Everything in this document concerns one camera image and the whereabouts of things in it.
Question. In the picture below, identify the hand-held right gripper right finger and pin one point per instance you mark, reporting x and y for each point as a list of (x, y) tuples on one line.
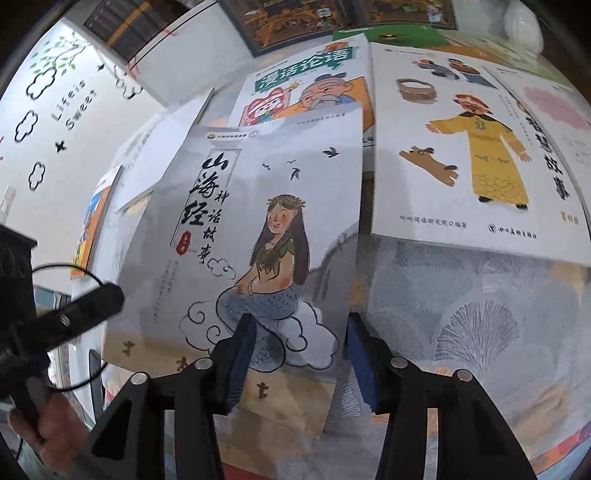
[(362, 364)]

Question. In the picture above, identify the dark green book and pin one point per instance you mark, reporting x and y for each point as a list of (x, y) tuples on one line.
[(392, 37)]

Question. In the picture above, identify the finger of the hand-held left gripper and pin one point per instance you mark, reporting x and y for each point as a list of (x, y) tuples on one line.
[(83, 309)]

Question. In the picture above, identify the grey mermaid picture book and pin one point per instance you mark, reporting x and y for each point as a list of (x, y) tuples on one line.
[(231, 221)]

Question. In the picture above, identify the white book yellow-robed figure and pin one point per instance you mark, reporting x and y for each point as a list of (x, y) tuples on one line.
[(461, 184)]

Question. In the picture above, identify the stack of thin books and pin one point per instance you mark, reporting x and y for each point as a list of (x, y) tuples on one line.
[(97, 221)]

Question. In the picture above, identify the person's left hand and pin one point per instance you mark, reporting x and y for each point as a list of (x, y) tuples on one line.
[(64, 434)]

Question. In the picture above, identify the white ribbed vase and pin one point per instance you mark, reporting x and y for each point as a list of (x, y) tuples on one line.
[(521, 27)]

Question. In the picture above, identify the fan-patterned cloth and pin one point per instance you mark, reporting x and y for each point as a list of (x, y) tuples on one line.
[(461, 323)]

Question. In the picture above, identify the light green picture book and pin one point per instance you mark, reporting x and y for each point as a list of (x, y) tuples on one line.
[(498, 50)]

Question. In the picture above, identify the white book teal title banner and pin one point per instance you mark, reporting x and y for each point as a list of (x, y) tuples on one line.
[(300, 69)]

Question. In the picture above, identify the white bookshelf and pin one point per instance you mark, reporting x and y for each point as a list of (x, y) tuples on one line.
[(184, 60)]

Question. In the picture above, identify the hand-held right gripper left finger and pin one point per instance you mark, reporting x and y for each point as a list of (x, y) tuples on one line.
[(244, 355)]

